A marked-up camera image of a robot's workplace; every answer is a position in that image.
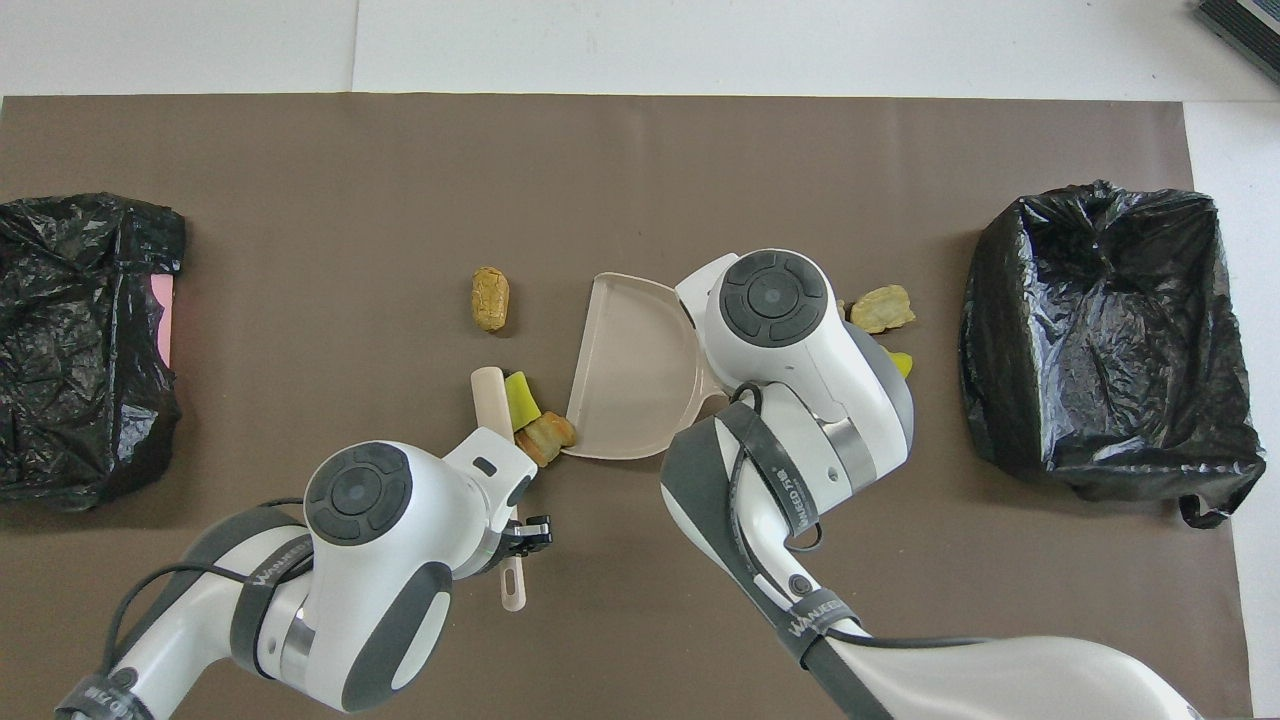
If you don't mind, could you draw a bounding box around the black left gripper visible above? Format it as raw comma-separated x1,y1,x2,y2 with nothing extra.
497,515,553,577

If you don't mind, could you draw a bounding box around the orange toy croissant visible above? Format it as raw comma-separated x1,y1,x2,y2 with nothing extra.
514,412,577,468

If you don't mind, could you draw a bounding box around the small yellow sponge piece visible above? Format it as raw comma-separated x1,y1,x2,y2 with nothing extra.
503,372,543,433

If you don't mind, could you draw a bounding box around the beige hand brush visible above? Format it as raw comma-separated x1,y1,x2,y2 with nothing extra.
470,367,528,613

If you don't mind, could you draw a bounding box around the beige plastic dustpan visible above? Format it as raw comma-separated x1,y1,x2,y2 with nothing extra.
562,272,731,461

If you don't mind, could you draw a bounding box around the brown toy bread loaf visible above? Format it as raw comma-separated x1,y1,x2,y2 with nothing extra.
471,265,510,334

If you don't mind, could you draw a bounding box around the beige foam chunk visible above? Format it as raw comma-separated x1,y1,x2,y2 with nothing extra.
848,285,916,335

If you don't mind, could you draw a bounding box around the pink plastic bin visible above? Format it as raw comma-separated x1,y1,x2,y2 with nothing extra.
152,275,176,371

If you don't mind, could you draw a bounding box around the black trash bag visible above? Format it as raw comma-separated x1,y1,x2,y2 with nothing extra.
0,192,187,513

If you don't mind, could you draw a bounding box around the black bag lined bin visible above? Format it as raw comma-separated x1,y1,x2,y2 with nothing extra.
960,180,1266,529

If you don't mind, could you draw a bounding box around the brown table mat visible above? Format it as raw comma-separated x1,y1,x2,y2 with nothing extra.
0,94,1241,720

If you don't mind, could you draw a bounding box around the dark ribbed device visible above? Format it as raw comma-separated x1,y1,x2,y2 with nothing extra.
1195,0,1280,86

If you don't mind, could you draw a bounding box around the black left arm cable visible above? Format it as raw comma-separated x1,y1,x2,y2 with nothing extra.
100,497,321,681

